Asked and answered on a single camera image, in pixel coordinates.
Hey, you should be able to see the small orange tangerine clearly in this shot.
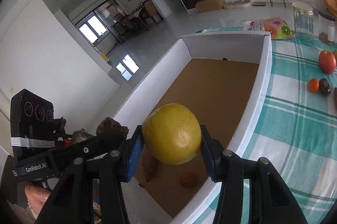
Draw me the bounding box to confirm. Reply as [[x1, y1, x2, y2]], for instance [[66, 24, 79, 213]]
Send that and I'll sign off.
[[179, 172, 199, 188], [307, 78, 319, 93]]

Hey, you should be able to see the brown cardboard box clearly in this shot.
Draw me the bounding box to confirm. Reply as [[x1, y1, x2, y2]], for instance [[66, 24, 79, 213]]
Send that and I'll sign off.
[[195, 0, 226, 13]]

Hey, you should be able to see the small orange tangerine back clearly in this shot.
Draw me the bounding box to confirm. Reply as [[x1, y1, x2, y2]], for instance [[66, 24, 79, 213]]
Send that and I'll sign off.
[[307, 78, 319, 93]]

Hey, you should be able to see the small orange tangerine front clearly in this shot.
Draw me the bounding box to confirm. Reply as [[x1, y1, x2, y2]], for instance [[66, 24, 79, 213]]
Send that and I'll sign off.
[[179, 172, 199, 188]]

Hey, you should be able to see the large yellow-green pear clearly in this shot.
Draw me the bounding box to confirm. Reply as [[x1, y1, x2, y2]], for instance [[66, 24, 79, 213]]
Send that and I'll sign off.
[[142, 103, 202, 165]]

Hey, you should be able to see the teal checkered tablecloth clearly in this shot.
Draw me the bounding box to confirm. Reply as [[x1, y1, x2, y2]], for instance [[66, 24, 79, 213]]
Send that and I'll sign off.
[[194, 26, 337, 224]]

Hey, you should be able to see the person left hand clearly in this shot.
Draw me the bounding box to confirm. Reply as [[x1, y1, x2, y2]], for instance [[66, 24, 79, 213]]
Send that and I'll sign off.
[[25, 184, 51, 219]]

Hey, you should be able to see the small yellow-green pear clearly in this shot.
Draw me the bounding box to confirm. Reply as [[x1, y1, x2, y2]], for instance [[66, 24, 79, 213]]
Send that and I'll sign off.
[[333, 50, 337, 61]]

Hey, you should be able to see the fruit print snack bag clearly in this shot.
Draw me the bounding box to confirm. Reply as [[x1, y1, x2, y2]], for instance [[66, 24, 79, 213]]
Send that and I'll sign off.
[[243, 17, 294, 40]]

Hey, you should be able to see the orange lounge chair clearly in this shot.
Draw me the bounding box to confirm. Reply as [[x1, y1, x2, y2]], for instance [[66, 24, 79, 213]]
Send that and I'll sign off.
[[323, 0, 337, 17]]

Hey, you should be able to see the clear jar black lid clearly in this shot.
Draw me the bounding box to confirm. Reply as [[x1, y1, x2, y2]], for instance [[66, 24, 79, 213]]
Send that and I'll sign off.
[[318, 10, 336, 45]]

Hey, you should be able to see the dark mangosteen left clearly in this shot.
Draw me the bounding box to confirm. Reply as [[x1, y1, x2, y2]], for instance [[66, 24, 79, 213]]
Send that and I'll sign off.
[[319, 78, 331, 96]]

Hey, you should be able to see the clear jar gold lid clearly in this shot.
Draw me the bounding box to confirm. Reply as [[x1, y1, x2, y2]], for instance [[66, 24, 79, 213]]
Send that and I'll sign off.
[[292, 2, 314, 41]]

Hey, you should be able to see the dark mangosteen front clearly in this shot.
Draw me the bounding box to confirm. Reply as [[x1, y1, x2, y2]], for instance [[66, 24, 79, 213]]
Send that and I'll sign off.
[[96, 117, 129, 136]]

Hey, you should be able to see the reddish sweet potato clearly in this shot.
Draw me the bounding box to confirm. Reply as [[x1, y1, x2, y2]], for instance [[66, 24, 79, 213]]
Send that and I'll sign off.
[[142, 149, 159, 182]]

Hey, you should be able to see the red apple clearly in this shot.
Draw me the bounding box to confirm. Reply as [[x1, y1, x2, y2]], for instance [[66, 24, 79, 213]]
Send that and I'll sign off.
[[319, 50, 336, 74]]

